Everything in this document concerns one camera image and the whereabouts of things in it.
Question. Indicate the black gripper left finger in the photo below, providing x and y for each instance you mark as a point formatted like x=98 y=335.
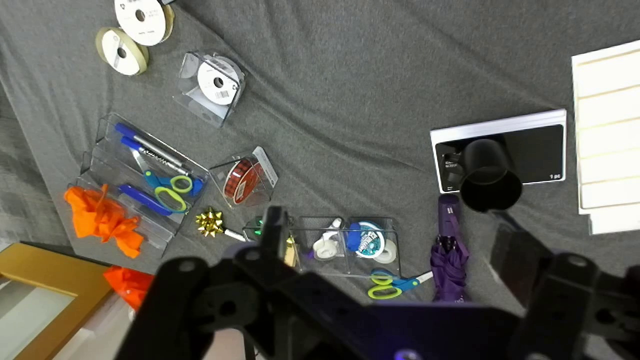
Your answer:
x=193 y=301

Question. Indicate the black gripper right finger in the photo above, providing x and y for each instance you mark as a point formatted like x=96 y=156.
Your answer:
x=581 y=307

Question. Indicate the black mug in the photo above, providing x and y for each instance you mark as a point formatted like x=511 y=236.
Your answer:
x=490 y=176

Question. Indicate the orange plastic bag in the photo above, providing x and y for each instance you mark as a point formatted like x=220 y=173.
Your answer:
x=130 y=285

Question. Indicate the gold gift bow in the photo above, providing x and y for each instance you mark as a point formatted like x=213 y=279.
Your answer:
x=211 y=223

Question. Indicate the red gold green bows cluster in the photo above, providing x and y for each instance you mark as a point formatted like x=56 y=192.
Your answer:
x=253 y=229

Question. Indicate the thick blue marker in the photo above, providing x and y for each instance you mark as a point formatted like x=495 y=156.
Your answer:
x=143 y=198

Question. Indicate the orange tissue paper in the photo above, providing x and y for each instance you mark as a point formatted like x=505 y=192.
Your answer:
x=101 y=216

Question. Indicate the clear case with red ribbon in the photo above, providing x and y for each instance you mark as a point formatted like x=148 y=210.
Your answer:
x=241 y=180

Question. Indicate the clear plastic organizer tray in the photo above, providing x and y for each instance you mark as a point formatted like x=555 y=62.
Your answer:
x=110 y=167

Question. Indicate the blue capped pens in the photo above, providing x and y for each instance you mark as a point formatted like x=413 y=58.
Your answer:
x=147 y=148

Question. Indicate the white box with black top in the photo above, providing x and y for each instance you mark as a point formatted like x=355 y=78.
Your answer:
x=541 y=151

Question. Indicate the white label sheet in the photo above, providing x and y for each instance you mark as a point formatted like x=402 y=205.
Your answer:
x=611 y=132

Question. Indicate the clear box with blue white ribbons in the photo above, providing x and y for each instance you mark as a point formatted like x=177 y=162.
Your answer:
x=360 y=240

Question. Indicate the small green blue scissors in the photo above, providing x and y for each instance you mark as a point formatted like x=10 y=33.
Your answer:
x=387 y=289

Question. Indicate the clear case with white ribbon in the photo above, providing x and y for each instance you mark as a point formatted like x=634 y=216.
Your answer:
x=214 y=85

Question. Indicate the small cream ribbon spool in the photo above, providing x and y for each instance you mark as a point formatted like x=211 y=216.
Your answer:
x=120 y=52

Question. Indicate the gray table cloth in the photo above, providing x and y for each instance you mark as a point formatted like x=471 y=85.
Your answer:
x=360 y=101

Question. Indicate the large white ribbon spool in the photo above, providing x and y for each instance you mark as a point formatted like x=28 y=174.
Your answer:
x=140 y=19

